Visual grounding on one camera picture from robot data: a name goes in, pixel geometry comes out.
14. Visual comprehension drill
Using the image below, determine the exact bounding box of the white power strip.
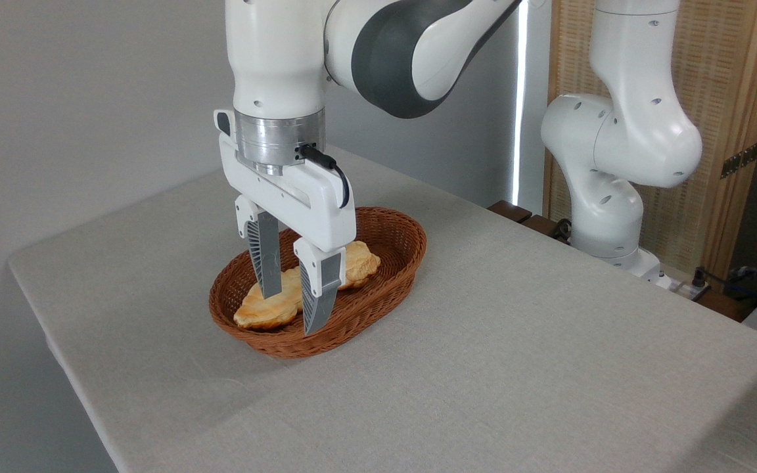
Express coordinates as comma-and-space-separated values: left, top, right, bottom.
656, 272, 712, 302

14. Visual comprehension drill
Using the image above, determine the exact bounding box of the bamboo folding screen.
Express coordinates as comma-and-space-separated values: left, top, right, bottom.
542, 0, 757, 279

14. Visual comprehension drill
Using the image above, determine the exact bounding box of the dark brown wooden block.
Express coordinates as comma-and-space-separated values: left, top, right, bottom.
522, 214, 562, 238
487, 200, 534, 225

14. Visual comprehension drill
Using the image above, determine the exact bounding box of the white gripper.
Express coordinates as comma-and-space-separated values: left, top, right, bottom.
214, 110, 358, 336

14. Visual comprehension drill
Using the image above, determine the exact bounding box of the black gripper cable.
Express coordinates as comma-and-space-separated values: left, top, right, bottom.
296, 144, 352, 210

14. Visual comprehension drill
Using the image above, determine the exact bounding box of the brown wicker oval basket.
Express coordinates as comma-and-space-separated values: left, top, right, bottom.
208, 206, 428, 360

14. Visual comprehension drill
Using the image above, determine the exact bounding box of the dark metal screen hinge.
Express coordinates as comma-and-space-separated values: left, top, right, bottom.
720, 141, 757, 180

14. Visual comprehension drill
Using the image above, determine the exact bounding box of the grey tablecloth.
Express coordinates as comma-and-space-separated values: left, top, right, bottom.
7, 145, 757, 473

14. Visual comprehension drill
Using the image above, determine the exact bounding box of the round golden bread roll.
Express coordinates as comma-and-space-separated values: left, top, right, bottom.
338, 240, 382, 291

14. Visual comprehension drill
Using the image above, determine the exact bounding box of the white vertical light strip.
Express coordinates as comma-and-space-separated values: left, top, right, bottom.
511, 0, 530, 206

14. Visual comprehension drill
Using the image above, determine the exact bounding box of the long golden bread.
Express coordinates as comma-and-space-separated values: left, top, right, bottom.
233, 265, 305, 331

